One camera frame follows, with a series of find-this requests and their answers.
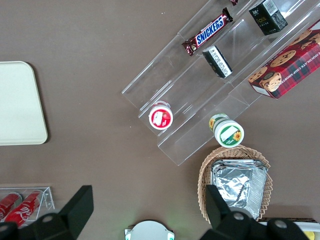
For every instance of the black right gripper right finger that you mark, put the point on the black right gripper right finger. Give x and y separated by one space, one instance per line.
225 225

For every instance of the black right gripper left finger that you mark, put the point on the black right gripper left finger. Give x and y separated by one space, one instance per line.
62 225

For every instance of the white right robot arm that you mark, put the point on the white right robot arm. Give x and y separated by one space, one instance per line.
149 231

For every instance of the light wicker basket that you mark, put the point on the light wicker basket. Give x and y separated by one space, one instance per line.
203 180

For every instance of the beige rectangular tray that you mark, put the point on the beige rectangular tray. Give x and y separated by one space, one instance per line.
17 105

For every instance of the clear acrylic bottle rack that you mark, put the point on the clear acrylic bottle rack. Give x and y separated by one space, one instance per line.
48 197

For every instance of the stacked aluminium foil containers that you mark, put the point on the stacked aluminium foil containers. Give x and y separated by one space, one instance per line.
235 185

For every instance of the white plastic snack bin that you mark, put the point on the white plastic snack bin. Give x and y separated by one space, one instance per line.
311 226

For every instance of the green sunflower yogurt cup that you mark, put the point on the green sunflower yogurt cup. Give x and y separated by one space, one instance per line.
228 135

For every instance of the yellow snack packet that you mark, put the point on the yellow snack packet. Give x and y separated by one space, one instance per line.
315 236

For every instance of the red lid yogurt cup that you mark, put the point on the red lid yogurt cup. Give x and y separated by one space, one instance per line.
160 118

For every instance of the clear acrylic stepped display stand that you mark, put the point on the clear acrylic stepped display stand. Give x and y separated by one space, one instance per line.
175 82

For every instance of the small black carton box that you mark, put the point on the small black carton box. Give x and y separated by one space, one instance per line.
218 62
268 17

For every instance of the red tartan cookie box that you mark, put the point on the red tartan cookie box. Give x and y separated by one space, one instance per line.
292 67

